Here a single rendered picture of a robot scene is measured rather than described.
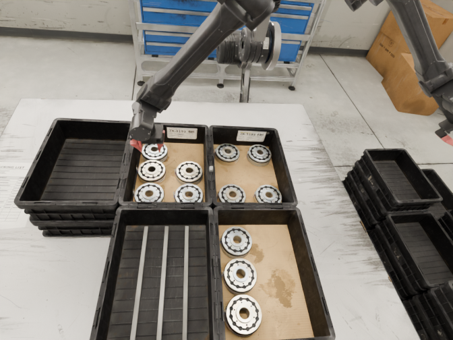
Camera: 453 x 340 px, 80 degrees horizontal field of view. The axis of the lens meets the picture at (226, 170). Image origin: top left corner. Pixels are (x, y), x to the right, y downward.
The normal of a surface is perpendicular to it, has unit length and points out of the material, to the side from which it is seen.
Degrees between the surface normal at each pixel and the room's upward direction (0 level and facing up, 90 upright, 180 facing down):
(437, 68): 87
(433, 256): 0
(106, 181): 0
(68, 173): 0
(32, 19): 90
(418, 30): 87
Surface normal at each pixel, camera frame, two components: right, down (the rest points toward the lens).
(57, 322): 0.13, -0.63
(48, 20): 0.14, 0.77
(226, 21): -0.02, 0.88
